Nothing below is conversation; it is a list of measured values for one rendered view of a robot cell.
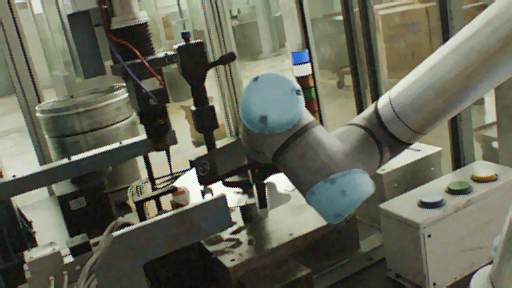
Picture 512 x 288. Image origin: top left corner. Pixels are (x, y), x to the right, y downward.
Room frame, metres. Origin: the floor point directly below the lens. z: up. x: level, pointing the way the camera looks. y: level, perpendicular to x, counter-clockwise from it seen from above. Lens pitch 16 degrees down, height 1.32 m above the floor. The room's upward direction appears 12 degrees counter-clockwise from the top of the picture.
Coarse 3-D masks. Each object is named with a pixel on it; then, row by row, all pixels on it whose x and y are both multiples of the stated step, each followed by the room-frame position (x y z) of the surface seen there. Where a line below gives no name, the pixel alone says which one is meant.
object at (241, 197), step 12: (180, 180) 1.11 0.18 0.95; (192, 180) 1.10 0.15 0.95; (276, 180) 0.99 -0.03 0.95; (288, 180) 0.98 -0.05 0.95; (192, 192) 1.02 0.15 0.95; (204, 192) 1.01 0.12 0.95; (216, 192) 0.99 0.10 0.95; (228, 192) 0.98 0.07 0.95; (240, 192) 0.96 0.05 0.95; (252, 192) 0.95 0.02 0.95; (240, 204) 0.90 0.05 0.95
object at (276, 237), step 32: (128, 0) 0.97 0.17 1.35; (128, 32) 0.96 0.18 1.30; (128, 64) 0.94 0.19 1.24; (160, 64) 0.96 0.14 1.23; (160, 96) 0.97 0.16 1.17; (160, 128) 0.98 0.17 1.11; (160, 224) 0.80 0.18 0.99; (192, 224) 0.82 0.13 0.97; (224, 224) 0.84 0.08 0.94; (256, 224) 1.02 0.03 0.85; (288, 224) 0.99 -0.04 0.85; (320, 224) 0.96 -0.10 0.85; (352, 224) 0.98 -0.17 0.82; (128, 256) 0.77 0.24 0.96; (160, 256) 0.91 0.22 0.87; (192, 256) 0.94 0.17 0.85; (224, 256) 0.91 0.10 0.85; (256, 256) 0.89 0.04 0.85; (288, 256) 0.91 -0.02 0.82; (320, 256) 0.94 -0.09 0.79; (352, 256) 0.97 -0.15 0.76; (384, 256) 0.95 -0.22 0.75
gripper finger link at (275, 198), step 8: (272, 184) 0.79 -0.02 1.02; (272, 192) 0.80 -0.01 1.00; (280, 192) 0.80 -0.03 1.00; (288, 192) 0.81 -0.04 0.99; (256, 200) 0.81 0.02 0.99; (272, 200) 0.80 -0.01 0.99; (280, 200) 0.81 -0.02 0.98; (288, 200) 0.81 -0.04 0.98; (264, 208) 0.79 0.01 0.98; (272, 208) 0.81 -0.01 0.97; (264, 216) 0.82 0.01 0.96
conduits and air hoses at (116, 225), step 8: (136, 184) 1.15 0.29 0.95; (128, 192) 1.12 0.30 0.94; (144, 208) 1.07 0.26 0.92; (112, 224) 1.00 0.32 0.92; (120, 224) 0.98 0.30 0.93; (128, 224) 1.00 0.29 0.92; (104, 232) 0.99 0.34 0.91; (112, 232) 0.96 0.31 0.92; (104, 240) 0.94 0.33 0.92; (96, 256) 0.89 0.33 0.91; (88, 264) 0.87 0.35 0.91; (64, 272) 0.99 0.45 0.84; (80, 272) 0.99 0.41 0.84; (88, 272) 0.87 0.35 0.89; (80, 280) 0.85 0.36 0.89; (88, 280) 0.86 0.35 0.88; (96, 280) 0.80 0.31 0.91
